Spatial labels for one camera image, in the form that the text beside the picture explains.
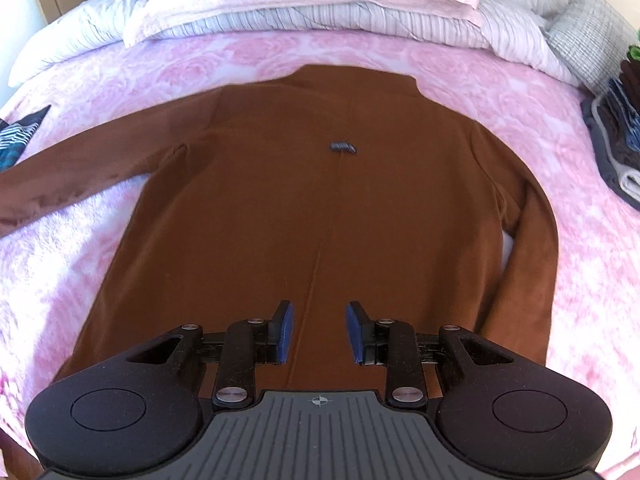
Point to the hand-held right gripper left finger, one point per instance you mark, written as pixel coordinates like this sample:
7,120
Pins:
283,332

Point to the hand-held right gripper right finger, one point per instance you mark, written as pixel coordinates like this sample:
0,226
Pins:
355,332

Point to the brown coat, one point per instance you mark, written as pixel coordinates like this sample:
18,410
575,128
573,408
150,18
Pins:
300,200

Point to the stack of folded clothes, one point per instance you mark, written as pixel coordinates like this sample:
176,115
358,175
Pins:
617,130

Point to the pink rose-pattern blanket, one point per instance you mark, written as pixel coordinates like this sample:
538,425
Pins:
580,270

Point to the grey striped quilt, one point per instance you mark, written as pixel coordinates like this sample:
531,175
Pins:
330,17

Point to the dark striped cloth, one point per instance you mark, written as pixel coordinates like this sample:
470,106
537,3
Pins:
15,140

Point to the pale blue quilt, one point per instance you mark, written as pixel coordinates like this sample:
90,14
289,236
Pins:
65,35

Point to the grey checked pillow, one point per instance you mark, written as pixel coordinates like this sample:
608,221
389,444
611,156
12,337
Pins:
595,35

